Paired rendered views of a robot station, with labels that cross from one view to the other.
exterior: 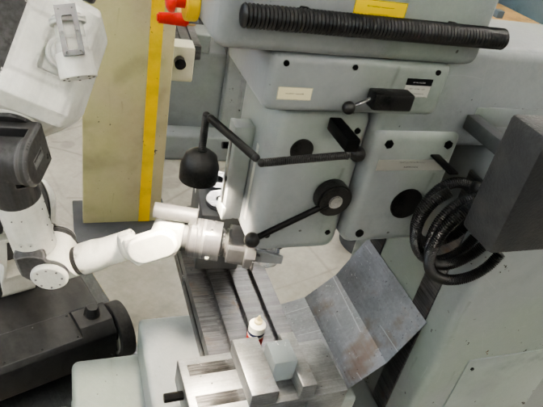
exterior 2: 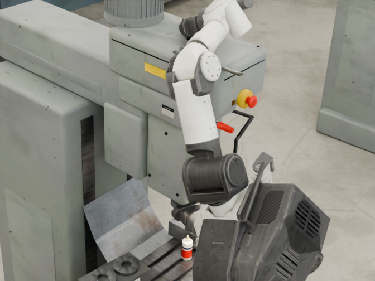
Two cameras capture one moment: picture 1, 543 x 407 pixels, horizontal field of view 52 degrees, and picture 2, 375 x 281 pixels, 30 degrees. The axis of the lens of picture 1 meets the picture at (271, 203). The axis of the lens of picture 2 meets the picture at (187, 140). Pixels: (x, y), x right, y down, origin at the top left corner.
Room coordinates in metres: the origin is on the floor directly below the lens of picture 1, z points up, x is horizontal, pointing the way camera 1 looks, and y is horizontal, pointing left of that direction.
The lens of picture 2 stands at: (1.91, 1.84, 2.77)
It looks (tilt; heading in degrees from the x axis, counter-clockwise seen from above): 31 degrees down; 243
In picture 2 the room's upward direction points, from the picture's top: 3 degrees clockwise
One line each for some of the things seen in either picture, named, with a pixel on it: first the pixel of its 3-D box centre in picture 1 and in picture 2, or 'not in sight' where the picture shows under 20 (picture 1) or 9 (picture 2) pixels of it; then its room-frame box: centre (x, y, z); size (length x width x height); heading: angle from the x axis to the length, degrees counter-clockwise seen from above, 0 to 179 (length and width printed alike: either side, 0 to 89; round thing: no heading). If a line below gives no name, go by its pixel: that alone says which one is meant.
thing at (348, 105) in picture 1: (375, 101); not in sight; (0.90, -0.13, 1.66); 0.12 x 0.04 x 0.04; 114
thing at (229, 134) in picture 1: (234, 139); (245, 127); (0.82, 0.08, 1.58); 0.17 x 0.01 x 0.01; 43
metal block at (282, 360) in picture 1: (279, 360); not in sight; (0.84, -0.09, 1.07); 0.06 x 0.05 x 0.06; 26
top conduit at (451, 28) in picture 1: (383, 27); not in sight; (0.87, -0.11, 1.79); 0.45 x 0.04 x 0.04; 114
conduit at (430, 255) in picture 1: (450, 221); not in sight; (0.92, -0.34, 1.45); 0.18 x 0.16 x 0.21; 114
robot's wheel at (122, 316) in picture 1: (117, 329); not in sight; (1.33, 0.43, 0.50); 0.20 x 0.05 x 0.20; 43
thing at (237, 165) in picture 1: (235, 170); not in sight; (0.95, 0.08, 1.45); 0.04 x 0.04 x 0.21; 24
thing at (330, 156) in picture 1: (305, 158); (232, 110); (0.80, -0.04, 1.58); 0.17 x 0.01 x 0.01; 123
